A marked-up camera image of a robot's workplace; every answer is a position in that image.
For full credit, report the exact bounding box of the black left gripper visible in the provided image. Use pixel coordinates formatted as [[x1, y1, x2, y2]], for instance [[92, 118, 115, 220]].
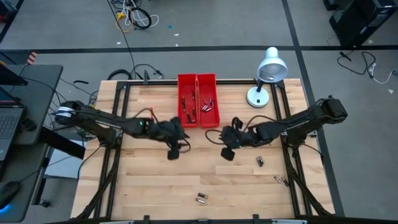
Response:
[[146, 116, 187, 161]]

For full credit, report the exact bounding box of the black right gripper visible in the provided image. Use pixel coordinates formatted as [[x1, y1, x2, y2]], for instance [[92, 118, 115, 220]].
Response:
[[219, 117, 262, 162]]

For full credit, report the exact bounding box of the red plastic bin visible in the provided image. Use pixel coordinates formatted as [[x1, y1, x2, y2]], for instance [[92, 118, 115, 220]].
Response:
[[196, 73, 221, 129], [177, 73, 200, 129]]

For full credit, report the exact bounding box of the white desk lamp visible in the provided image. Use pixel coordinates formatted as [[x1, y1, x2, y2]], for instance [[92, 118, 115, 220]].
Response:
[[246, 46, 289, 109]]

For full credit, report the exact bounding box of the black diagonal bar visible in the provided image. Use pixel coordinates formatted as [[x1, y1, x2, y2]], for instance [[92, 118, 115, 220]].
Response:
[[37, 126, 87, 160]]

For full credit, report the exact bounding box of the black desk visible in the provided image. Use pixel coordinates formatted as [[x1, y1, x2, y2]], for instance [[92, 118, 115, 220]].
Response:
[[0, 64, 65, 223]]

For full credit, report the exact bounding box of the small black device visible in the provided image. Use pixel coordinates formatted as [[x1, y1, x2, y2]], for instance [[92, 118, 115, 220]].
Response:
[[21, 118, 38, 132]]

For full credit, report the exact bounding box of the orange black striped block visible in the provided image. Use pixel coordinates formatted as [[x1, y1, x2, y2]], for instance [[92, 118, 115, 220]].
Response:
[[25, 51, 39, 65]]

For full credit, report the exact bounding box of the dark laptop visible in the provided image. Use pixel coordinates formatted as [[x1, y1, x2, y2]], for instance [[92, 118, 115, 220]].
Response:
[[0, 86, 26, 162]]

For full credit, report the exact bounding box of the black computer mouse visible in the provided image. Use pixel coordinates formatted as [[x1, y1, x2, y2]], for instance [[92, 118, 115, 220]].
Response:
[[0, 180, 22, 210]]

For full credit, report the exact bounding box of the black computer tower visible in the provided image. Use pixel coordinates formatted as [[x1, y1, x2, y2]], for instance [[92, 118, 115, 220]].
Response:
[[328, 0, 398, 48]]

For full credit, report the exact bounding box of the black monitor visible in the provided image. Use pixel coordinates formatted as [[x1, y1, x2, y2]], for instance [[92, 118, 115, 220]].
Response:
[[0, 63, 29, 87]]

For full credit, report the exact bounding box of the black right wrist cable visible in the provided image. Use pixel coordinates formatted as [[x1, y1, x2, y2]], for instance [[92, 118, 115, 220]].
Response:
[[204, 129, 225, 146]]

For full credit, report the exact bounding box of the black aluminium table frame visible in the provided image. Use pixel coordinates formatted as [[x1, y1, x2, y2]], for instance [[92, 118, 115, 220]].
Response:
[[74, 79, 335, 224]]

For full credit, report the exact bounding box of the black cable bundle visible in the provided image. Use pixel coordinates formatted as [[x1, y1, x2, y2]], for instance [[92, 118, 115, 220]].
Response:
[[106, 63, 165, 82]]

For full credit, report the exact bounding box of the long black floor cable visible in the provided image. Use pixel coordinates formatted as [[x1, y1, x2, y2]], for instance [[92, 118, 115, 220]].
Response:
[[106, 0, 138, 80]]

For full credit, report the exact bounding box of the black cable coil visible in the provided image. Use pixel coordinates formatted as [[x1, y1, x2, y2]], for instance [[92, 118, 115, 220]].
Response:
[[129, 6, 152, 30]]

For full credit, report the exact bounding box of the yellow floor cable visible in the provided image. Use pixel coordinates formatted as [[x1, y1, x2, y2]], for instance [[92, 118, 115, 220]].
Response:
[[115, 11, 135, 34]]

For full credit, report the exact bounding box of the white floor cable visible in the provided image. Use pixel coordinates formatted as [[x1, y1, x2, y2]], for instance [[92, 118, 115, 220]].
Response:
[[122, 0, 160, 28]]

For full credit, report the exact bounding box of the black floor cable with plug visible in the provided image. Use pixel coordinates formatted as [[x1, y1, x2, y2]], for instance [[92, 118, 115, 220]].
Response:
[[337, 50, 377, 76]]

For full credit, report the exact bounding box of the white cable with adapter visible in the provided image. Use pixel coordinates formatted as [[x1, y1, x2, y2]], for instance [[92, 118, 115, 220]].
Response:
[[368, 62, 398, 85]]

